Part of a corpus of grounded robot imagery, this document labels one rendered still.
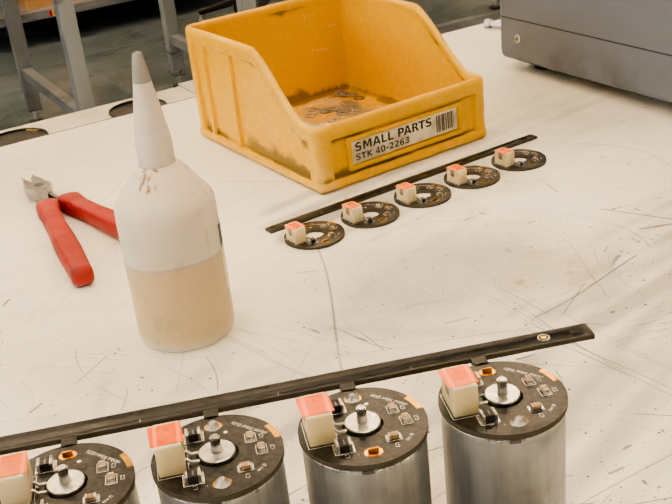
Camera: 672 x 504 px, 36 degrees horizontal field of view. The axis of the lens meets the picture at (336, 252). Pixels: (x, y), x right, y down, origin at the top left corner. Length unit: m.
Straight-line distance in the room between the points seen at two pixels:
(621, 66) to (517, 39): 0.08
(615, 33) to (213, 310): 0.28
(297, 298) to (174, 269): 0.06
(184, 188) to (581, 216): 0.17
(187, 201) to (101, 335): 0.07
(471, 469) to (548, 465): 0.01
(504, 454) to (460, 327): 0.15
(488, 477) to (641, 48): 0.36
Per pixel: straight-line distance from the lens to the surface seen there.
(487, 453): 0.20
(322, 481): 0.20
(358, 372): 0.21
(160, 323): 0.35
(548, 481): 0.21
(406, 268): 0.39
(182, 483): 0.19
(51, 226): 0.45
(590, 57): 0.56
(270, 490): 0.19
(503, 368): 0.21
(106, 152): 0.55
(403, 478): 0.19
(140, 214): 0.33
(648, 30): 0.53
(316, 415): 0.19
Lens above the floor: 0.93
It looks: 26 degrees down
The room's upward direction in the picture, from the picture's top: 6 degrees counter-clockwise
